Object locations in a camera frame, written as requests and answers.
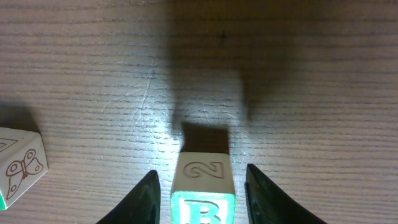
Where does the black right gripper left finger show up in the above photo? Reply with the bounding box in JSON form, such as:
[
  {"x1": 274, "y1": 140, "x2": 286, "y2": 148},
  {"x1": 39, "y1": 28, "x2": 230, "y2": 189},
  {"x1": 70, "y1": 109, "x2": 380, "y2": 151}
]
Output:
[{"x1": 97, "y1": 170, "x2": 161, "y2": 224}]

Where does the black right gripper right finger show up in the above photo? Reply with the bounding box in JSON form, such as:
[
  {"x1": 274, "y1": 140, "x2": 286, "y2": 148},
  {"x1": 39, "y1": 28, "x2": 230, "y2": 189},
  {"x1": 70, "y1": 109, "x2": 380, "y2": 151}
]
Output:
[{"x1": 245, "y1": 164, "x2": 326, "y2": 224}]

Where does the green B block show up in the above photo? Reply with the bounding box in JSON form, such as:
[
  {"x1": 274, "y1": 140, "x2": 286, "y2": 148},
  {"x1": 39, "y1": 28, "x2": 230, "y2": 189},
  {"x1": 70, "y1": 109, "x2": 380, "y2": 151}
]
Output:
[{"x1": 170, "y1": 152, "x2": 236, "y2": 224}]

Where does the green R block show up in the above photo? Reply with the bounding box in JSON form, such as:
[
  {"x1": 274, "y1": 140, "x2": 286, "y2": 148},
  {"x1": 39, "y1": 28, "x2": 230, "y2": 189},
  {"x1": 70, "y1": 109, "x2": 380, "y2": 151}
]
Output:
[{"x1": 1, "y1": 128, "x2": 49, "y2": 210}]

